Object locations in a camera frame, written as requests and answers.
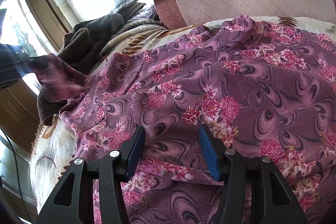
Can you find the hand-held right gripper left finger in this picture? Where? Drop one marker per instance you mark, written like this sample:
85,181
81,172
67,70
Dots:
136,154

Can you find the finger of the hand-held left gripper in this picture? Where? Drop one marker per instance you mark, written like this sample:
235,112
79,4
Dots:
36,63

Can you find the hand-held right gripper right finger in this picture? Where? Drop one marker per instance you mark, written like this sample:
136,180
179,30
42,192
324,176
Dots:
208,153

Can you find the purple floral garment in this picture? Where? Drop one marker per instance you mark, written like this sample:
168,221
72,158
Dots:
236,82

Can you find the dark brown fleece cloth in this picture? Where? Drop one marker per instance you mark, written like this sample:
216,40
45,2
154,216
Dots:
86,37

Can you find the cream leaf-print plush blanket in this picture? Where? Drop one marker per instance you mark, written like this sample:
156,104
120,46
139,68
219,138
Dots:
52,161

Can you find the wooden window frame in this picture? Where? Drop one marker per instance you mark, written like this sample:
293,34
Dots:
42,3

